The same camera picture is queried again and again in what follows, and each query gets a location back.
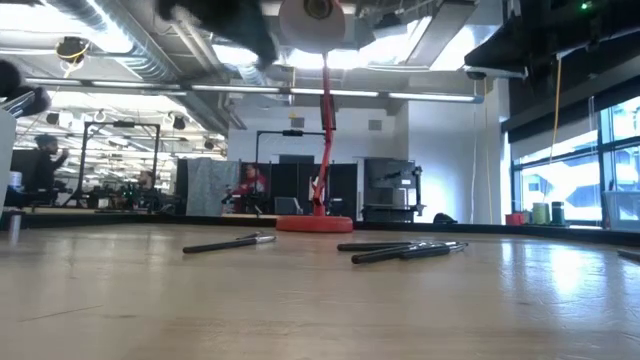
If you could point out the black robot station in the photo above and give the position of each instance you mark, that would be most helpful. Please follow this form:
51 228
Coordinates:
390 175

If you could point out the black aluminium table frame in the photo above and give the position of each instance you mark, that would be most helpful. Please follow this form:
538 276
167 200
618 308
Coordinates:
450 227

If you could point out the black rig frame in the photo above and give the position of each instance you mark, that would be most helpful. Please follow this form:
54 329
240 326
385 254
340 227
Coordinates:
122 124
292 133

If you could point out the grey partition panel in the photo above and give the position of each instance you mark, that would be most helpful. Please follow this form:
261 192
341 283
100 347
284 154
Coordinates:
212 187

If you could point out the ceiling security camera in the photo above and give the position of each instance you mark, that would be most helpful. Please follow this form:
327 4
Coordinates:
476 75

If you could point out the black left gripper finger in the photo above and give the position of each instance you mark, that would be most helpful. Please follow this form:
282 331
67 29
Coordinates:
245 25

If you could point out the black partition panel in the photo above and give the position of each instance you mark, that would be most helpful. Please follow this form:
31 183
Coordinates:
345 185

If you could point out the long ceiling light tube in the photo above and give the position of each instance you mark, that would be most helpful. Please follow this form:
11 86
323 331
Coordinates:
235 89

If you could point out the person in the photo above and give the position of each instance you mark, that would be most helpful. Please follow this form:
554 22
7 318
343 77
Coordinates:
252 185
47 170
146 182

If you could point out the red desk lamp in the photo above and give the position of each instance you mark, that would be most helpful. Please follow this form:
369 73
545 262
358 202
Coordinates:
315 224

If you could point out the red container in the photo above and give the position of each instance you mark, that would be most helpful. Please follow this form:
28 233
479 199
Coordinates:
514 219

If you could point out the green cylinder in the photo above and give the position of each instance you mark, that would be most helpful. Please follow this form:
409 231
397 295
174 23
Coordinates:
540 214

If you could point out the dark cylinder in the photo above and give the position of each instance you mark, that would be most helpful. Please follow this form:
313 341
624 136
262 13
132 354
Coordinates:
558 214

